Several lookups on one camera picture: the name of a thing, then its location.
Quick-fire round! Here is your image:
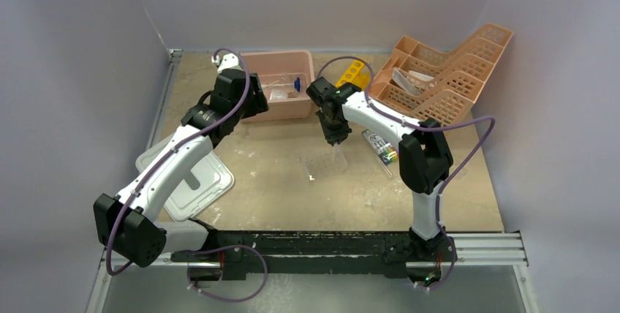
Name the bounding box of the small white plastic bag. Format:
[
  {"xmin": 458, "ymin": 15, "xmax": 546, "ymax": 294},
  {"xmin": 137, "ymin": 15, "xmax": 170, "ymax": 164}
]
[{"xmin": 269, "ymin": 89, "xmax": 289, "ymax": 102}]

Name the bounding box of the marker pen pack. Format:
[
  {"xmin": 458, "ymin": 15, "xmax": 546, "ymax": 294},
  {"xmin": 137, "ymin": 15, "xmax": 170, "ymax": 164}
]
[{"xmin": 362, "ymin": 129, "xmax": 398, "ymax": 165}]

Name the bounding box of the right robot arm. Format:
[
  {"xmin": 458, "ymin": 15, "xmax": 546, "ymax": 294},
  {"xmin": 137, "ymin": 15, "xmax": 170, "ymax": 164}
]
[{"xmin": 306, "ymin": 78, "xmax": 453, "ymax": 260}]

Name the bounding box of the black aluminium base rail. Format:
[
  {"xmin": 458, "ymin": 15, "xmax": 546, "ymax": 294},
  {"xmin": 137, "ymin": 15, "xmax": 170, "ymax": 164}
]
[{"xmin": 100, "ymin": 219, "xmax": 529, "ymax": 283}]

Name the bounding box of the plastic bag in organizer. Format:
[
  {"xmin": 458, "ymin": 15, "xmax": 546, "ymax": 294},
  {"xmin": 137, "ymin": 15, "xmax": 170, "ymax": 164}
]
[{"xmin": 392, "ymin": 68, "xmax": 434, "ymax": 96}]

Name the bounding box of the glass stirring rod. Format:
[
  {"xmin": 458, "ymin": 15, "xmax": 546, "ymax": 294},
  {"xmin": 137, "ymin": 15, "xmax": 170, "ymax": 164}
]
[{"xmin": 377, "ymin": 155, "xmax": 393, "ymax": 178}]

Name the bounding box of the pink plastic bin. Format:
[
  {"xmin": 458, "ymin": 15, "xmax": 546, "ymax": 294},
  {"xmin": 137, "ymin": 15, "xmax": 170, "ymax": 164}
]
[{"xmin": 242, "ymin": 50, "xmax": 315, "ymax": 123}]

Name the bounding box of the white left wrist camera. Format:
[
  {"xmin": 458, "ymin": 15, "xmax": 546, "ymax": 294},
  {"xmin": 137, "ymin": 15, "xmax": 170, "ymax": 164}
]
[{"xmin": 211, "ymin": 53, "xmax": 243, "ymax": 74}]

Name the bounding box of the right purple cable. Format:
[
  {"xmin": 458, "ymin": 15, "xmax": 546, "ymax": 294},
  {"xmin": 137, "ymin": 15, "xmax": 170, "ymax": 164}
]
[{"xmin": 317, "ymin": 56, "xmax": 497, "ymax": 293}]

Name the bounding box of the white bin lid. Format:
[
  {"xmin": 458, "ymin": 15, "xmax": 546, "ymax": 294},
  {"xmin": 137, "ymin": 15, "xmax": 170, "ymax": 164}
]
[{"xmin": 118, "ymin": 139, "xmax": 235, "ymax": 222}]

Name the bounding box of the purple cable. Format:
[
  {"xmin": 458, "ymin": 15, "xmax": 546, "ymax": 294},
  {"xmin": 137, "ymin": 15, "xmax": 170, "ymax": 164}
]
[
  {"xmin": 105, "ymin": 48, "xmax": 268, "ymax": 303},
  {"xmin": 317, "ymin": 56, "xmax": 497, "ymax": 293}
]

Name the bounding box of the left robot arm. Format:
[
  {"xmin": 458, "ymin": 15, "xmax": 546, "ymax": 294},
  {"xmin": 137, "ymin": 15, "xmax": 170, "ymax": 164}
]
[{"xmin": 94, "ymin": 69, "xmax": 268, "ymax": 268}]

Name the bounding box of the clear well plate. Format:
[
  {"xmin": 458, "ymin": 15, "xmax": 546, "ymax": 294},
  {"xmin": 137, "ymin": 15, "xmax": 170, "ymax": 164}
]
[{"xmin": 302, "ymin": 145, "xmax": 349, "ymax": 181}]

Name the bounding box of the yellow test tube rack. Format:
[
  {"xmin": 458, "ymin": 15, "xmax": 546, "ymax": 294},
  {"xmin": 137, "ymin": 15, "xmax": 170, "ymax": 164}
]
[{"xmin": 336, "ymin": 60, "xmax": 371, "ymax": 91}]

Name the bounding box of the pink plastic desk organizer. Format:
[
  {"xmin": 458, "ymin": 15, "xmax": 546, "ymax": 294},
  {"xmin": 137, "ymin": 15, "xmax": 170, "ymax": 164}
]
[{"xmin": 369, "ymin": 23, "xmax": 514, "ymax": 126}]

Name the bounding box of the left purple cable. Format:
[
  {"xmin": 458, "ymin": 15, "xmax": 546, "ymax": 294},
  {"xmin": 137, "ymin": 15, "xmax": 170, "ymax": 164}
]
[{"xmin": 105, "ymin": 48, "xmax": 268, "ymax": 303}]

